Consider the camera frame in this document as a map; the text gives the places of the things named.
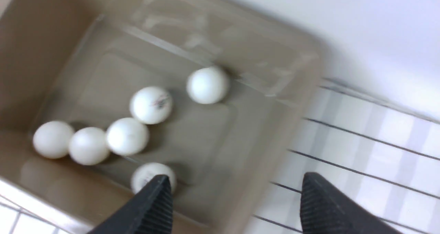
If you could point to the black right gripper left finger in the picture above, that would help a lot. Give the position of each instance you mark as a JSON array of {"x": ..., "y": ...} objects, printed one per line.
[{"x": 150, "y": 211}]

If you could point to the white ping-pong ball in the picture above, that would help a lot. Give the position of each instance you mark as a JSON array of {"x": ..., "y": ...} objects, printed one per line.
[
  {"x": 51, "y": 140},
  {"x": 208, "y": 85},
  {"x": 88, "y": 146},
  {"x": 127, "y": 136},
  {"x": 151, "y": 105},
  {"x": 146, "y": 172}
]

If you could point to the olive green plastic bin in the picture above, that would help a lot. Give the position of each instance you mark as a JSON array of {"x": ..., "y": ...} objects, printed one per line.
[{"x": 240, "y": 82}]

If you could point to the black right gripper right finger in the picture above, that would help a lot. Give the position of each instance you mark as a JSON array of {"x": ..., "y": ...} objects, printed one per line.
[{"x": 326, "y": 210}]

